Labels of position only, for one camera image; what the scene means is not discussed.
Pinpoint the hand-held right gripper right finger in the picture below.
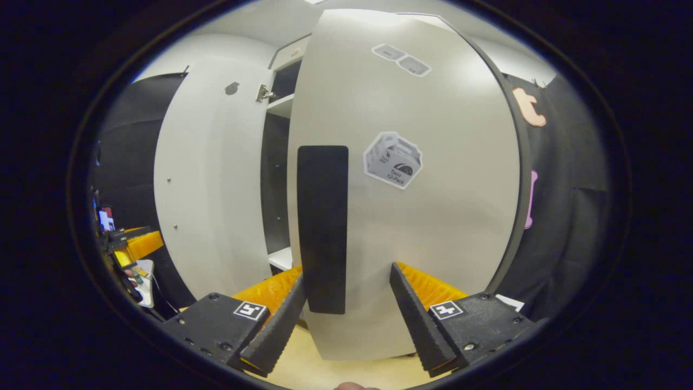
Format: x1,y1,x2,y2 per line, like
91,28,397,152
389,262,537,378

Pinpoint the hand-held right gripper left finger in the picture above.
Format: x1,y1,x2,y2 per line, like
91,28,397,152
162,265,308,378

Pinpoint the white shoe cabinet door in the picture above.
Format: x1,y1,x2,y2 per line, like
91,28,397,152
286,8,534,362
153,54,277,300

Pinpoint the white shoe cabinet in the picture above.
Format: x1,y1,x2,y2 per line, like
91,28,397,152
260,34,313,276

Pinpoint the white cabinet shelf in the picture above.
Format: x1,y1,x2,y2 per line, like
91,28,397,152
265,93,296,120
268,246,294,272

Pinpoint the white device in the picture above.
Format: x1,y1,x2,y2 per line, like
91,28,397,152
135,259,156,309

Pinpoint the black backdrop cloth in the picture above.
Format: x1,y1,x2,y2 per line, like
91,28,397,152
92,72,197,312
487,73,615,323

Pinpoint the black rectangular door handle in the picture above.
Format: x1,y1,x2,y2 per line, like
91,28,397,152
297,145,349,315

